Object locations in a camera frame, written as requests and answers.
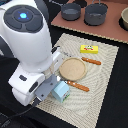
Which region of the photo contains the knife with orange handle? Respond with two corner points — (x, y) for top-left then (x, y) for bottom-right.
(62, 51), (102, 66)

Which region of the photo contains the light blue carton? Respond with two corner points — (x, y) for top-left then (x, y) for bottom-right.
(52, 81), (70, 102)

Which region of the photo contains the fork with orange handle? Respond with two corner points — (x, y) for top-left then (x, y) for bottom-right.
(56, 75), (91, 93)

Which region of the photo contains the beige round plate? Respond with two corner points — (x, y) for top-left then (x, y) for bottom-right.
(59, 57), (87, 81)

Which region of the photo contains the yellow butter box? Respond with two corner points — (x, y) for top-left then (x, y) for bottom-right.
(80, 45), (98, 54)

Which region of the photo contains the beige woven placemat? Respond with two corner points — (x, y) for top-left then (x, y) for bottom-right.
(34, 32), (120, 128)

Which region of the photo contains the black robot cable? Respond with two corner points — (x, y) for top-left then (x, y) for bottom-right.
(0, 99), (41, 128)

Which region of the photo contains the brown toy stove board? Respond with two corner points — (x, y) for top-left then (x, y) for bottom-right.
(51, 0), (128, 43)

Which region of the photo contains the large grey pot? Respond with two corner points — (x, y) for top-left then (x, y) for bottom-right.
(84, 3), (107, 26)

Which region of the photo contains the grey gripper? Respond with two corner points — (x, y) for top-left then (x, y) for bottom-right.
(35, 74), (57, 101)

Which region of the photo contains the small grey pot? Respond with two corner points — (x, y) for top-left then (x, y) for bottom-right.
(61, 3), (81, 21)

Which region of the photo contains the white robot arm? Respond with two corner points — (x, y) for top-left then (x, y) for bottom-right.
(0, 0), (62, 106)

